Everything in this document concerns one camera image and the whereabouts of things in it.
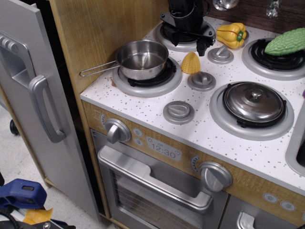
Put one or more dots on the grey stovetop knob rear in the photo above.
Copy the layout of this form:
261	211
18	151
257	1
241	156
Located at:
221	55

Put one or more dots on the grey lower right door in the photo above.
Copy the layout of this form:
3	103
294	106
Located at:
242	215

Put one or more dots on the back left stove burner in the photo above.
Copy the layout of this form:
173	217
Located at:
181	47

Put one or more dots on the grey oven door handle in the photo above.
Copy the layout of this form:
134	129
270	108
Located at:
153	175

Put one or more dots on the clear faucet handle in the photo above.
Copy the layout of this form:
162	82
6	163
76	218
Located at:
273	8

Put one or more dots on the grey oven dial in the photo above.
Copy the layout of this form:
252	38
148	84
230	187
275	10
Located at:
215	177
117	131

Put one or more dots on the right grey oven dial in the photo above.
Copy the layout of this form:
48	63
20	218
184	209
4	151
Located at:
215	177

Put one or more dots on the stove burner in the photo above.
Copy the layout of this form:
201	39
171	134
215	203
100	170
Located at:
283	68
181	47
249	130
162	84

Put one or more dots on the grey sink basin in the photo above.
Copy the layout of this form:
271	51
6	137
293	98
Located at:
297	137

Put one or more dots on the chrome faucet knob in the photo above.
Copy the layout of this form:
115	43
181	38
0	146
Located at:
225	4

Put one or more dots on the back right stove burner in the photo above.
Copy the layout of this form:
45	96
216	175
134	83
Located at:
283	68

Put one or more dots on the grey stovetop knob front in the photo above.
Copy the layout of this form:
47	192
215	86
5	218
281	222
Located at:
178	112

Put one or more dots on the yellow toy corn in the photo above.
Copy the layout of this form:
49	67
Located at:
191	63

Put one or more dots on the grey oven door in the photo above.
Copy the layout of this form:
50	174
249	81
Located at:
145	193

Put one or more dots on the yellow tape piece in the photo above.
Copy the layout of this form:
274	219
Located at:
35	216

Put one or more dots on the grey toy fridge door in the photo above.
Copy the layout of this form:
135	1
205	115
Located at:
30	46

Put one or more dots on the oven clock display panel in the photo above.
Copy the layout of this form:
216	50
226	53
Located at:
164	149

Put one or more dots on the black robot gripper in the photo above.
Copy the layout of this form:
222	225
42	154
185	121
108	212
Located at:
184	22

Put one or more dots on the left grey oven dial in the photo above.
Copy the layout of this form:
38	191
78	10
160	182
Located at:
117	131

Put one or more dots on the grey fridge door handle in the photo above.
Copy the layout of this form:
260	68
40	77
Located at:
51	107

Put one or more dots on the blue clamp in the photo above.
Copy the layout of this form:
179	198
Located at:
22	193

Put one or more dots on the steel pot lid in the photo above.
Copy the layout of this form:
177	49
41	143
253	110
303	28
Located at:
253	102

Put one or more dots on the yellow toy bell pepper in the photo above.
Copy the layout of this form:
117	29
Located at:
232	35

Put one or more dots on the black caster wheel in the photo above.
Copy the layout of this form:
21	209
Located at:
13	128

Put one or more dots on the front right stove burner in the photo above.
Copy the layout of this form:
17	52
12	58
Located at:
249	130

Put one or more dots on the grey stovetop knob middle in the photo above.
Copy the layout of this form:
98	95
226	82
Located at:
201	81

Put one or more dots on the small steel saucepan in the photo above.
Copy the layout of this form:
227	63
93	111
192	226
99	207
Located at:
137	60

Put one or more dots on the green toy bitter gourd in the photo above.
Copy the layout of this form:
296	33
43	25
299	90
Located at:
287	43

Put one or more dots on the front left stove burner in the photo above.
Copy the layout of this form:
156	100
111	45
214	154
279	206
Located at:
162	84

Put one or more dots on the grey stovetop knob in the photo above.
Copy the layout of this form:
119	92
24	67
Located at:
221	55
178	112
201	81

